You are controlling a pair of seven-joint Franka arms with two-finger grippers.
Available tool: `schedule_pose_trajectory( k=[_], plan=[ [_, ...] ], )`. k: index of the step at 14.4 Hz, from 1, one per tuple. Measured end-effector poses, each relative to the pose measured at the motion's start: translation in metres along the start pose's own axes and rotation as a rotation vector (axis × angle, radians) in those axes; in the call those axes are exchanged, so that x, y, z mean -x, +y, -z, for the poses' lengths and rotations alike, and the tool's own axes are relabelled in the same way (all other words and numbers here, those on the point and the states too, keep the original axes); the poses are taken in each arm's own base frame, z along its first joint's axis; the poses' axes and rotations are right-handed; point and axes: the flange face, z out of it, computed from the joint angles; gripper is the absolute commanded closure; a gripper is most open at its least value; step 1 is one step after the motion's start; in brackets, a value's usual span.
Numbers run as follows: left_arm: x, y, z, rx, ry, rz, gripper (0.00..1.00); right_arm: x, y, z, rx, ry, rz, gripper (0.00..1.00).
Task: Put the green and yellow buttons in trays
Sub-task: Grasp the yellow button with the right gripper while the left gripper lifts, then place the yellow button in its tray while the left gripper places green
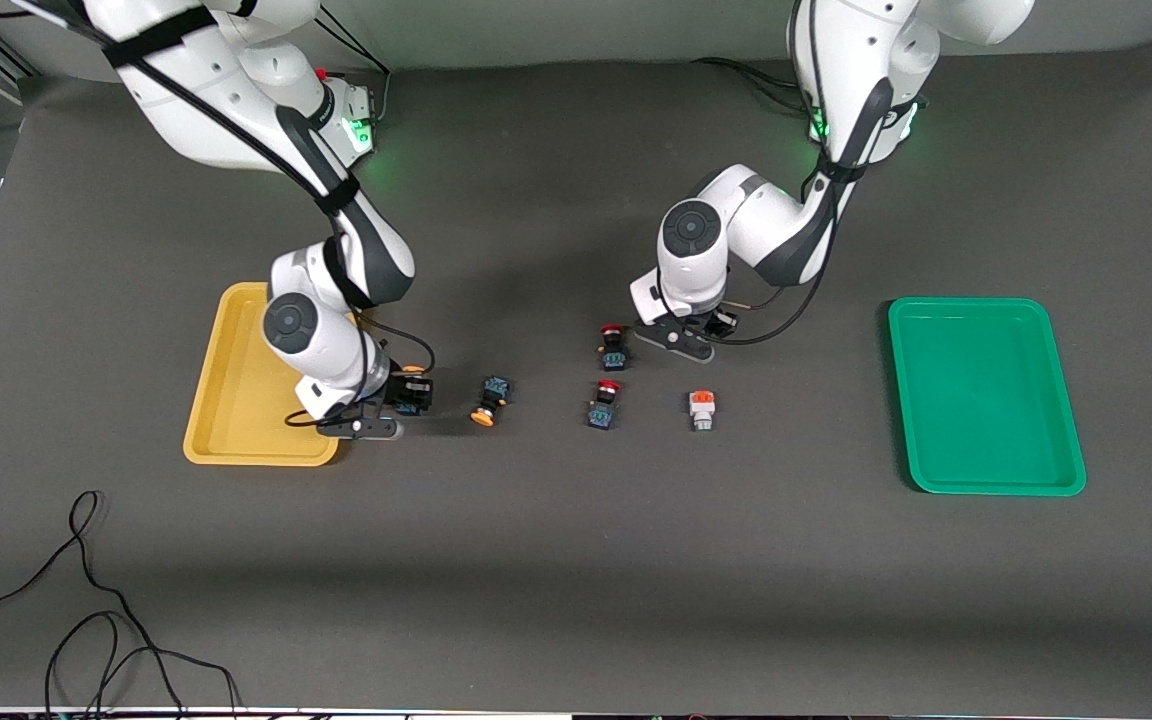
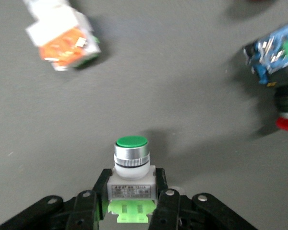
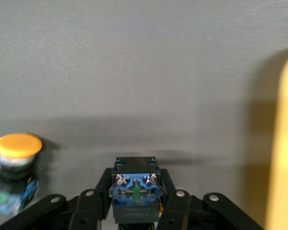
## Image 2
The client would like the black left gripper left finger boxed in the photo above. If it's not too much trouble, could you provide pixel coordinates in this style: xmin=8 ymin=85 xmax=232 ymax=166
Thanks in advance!
xmin=66 ymin=169 xmax=112 ymax=230

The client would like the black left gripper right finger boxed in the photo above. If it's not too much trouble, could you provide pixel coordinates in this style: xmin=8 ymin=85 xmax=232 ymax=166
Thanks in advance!
xmin=148 ymin=168 xmax=181 ymax=230

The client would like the green button orange base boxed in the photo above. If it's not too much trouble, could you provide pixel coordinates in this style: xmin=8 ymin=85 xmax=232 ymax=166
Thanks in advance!
xmin=23 ymin=0 xmax=102 ymax=72

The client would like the green button light-green base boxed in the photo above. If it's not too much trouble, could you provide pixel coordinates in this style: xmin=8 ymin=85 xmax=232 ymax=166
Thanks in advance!
xmin=107 ymin=135 xmax=158 ymax=223

